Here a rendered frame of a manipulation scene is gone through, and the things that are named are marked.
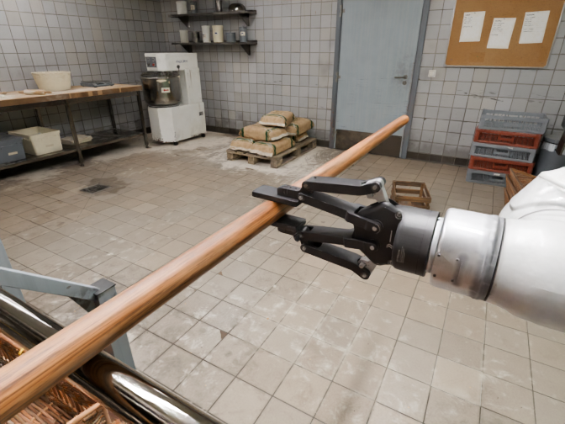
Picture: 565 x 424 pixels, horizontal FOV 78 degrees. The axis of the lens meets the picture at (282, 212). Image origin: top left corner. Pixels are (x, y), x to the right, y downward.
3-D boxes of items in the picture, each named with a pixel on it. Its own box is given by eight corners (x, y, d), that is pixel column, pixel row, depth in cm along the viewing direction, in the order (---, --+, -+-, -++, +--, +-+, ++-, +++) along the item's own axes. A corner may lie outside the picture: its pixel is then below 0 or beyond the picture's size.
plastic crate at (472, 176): (526, 190, 374) (531, 177, 368) (465, 181, 399) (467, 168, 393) (523, 179, 406) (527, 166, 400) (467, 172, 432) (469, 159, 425)
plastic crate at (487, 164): (530, 177, 367) (535, 163, 361) (467, 168, 394) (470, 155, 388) (528, 166, 399) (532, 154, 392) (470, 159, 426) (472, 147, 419)
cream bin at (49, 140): (36, 156, 411) (29, 135, 401) (13, 151, 432) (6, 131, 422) (66, 149, 440) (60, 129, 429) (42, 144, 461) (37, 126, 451)
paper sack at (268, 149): (271, 159, 436) (271, 146, 428) (248, 155, 453) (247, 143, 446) (296, 146, 482) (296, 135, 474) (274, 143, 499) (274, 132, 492)
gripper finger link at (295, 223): (306, 218, 48) (306, 223, 49) (263, 209, 52) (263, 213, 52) (296, 227, 46) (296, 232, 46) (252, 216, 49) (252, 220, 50)
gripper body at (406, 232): (436, 225, 34) (347, 205, 39) (422, 294, 38) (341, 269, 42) (446, 198, 40) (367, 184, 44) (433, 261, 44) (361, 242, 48)
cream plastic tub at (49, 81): (48, 92, 419) (42, 73, 410) (29, 90, 437) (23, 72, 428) (81, 89, 452) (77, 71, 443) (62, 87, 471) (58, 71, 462)
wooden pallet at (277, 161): (277, 168, 442) (277, 157, 436) (226, 159, 477) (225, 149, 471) (316, 147, 536) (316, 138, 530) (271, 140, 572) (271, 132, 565)
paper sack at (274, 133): (289, 139, 466) (289, 126, 459) (271, 144, 439) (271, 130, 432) (254, 134, 500) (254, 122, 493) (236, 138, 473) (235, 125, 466)
